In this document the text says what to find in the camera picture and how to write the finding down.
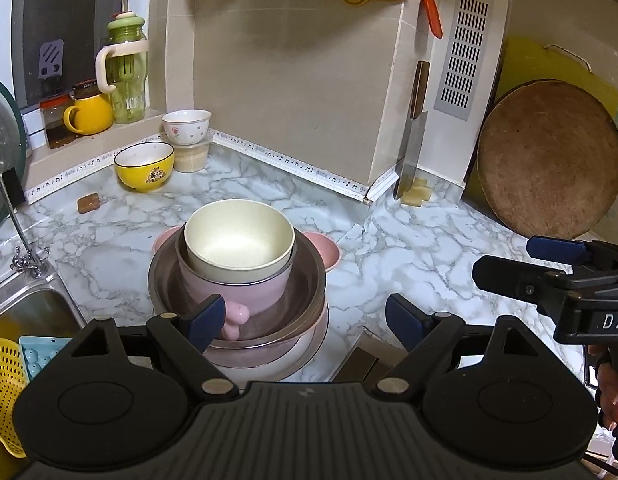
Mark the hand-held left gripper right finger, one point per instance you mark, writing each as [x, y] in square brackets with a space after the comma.
[406, 321]

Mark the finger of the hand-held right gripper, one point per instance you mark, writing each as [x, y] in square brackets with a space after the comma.
[509, 275]
[554, 249]

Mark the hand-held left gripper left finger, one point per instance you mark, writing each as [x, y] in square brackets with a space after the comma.
[209, 321]

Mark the cream bowl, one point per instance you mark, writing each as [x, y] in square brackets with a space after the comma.
[239, 245]

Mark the stainless steel bowl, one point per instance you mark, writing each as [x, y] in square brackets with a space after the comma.
[299, 300]

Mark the large white plate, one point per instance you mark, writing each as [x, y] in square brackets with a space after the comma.
[299, 357]

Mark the pink bear-shaped plate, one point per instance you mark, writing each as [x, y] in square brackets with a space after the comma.
[324, 252]

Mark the person's right hand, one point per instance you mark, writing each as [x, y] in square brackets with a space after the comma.
[614, 392]

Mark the round wooden cutting board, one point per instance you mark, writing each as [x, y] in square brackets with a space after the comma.
[549, 160]

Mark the pale yellow block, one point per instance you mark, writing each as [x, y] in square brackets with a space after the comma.
[416, 194]

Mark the kitchen cleaver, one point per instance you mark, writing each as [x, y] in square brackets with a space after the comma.
[411, 150]

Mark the yellow bowl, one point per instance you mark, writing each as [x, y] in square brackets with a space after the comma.
[144, 175]

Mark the clear plastic container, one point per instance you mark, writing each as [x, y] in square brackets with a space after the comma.
[191, 160]

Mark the grey vent grille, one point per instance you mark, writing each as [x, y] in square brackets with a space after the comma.
[464, 113]

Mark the small brown block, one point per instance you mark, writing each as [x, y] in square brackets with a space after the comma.
[89, 203]

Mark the steel sink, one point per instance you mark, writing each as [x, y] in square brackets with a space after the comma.
[34, 310]

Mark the blue ice tray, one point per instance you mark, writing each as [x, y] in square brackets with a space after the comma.
[36, 355]

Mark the metal faucet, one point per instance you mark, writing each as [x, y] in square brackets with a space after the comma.
[31, 260]

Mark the yellow plastic cutting board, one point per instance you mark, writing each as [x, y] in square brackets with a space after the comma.
[524, 60]

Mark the white floral bowl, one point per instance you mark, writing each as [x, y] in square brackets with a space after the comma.
[186, 130]

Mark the yellow colander basket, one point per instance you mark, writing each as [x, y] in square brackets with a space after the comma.
[4, 395]

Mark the yellow mug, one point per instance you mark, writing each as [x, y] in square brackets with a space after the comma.
[94, 115]

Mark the green water bottle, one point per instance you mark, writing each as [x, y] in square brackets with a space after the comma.
[129, 95]

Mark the red lidded jar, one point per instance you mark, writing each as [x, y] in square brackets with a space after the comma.
[56, 130]

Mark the dark lidded jar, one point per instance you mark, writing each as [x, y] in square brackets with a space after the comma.
[86, 89]

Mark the glass lid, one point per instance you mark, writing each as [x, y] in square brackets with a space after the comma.
[1, 150]

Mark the grey window sticker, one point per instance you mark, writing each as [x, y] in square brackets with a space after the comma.
[51, 60]

